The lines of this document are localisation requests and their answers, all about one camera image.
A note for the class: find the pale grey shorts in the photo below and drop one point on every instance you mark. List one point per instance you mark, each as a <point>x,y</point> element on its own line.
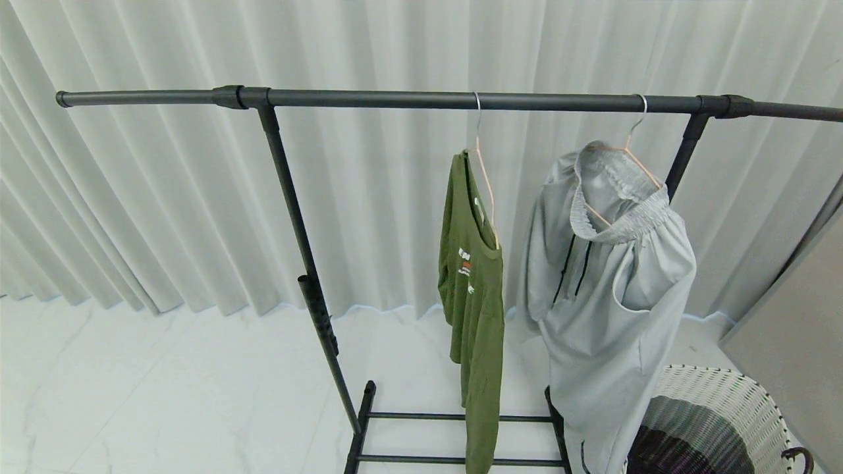
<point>606,342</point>

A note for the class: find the pink clothes hanger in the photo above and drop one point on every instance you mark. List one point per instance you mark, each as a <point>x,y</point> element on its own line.
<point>486,187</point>
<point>642,168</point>

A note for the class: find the white curtain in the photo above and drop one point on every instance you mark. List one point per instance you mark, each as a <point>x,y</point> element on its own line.
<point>164,197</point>

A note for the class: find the green long-sleeved shirt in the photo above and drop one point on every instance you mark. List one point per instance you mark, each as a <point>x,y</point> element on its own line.
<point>474,309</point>

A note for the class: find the white laundry basket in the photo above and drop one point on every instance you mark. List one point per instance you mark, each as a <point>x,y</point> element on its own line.
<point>724,408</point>

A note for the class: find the black clothes rack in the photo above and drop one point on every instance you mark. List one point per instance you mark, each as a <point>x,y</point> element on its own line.
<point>395,100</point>

